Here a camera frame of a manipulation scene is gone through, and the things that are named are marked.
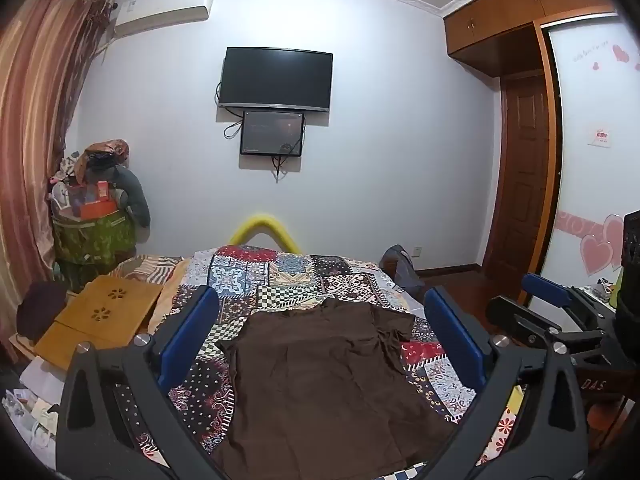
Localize yellow foam bed bumper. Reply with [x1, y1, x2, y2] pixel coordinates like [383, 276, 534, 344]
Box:
[229, 213, 303, 252]

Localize brown floral cloth bag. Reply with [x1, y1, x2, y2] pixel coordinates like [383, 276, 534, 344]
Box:
[75, 137, 131, 168]

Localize pile of white papers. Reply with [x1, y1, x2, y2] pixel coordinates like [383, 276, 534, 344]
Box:
[2, 360, 66, 456]

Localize black wall television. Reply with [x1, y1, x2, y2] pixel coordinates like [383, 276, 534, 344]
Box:
[218, 46, 334, 113]

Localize green fabric storage bag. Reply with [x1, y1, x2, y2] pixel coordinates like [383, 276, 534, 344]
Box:
[50, 180, 138, 266]

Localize black monitor cable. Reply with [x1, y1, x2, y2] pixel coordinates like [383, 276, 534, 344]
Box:
[271, 142, 294, 183]

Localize small black wall monitor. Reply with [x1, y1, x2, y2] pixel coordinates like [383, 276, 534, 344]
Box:
[239, 109, 306, 157]

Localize dark maroon cloth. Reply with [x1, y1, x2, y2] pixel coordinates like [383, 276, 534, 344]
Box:
[16, 280, 68, 343]

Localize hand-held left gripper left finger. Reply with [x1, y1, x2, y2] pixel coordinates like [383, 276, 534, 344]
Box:
[54, 286, 236, 480]

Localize patchwork printed blanket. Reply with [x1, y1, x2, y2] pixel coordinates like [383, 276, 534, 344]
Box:
[107, 245, 526, 480]

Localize striped brown curtain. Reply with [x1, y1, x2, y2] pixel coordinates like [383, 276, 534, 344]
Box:
[0, 0, 118, 291]

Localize white air conditioner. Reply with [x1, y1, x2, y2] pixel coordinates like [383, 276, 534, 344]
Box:
[112, 0, 217, 38]

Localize striped pillow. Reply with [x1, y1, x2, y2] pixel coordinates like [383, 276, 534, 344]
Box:
[110, 255, 183, 281]

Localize brown shirt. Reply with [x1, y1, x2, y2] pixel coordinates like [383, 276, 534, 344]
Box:
[215, 297, 458, 473]

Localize white wardrobe door heart stickers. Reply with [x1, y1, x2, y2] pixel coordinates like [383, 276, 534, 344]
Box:
[537, 10, 640, 311]

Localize wooden overhead cabinet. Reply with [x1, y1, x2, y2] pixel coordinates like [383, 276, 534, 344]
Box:
[442, 0, 618, 78]

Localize grey backpack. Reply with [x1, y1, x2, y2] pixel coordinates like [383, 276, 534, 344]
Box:
[378, 244, 426, 296]

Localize grey stuffed toy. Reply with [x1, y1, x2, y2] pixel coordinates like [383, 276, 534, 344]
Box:
[87, 160, 152, 228]

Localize brown wooden door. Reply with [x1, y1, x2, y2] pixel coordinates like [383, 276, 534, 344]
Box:
[482, 72, 551, 281]

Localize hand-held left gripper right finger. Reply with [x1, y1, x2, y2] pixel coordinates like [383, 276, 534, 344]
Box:
[415, 286, 589, 480]

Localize yellow floral bed sheet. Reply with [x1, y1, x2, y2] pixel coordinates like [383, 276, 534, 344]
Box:
[477, 385, 526, 466]

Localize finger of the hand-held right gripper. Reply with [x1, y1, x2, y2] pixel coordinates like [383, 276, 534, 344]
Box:
[520, 272, 617, 333]
[486, 294, 607, 358]

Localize wooden lap desk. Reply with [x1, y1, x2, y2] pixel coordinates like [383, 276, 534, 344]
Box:
[34, 275, 165, 371]

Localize orange box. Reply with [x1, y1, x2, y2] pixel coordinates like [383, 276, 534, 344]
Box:
[80, 200, 118, 220]

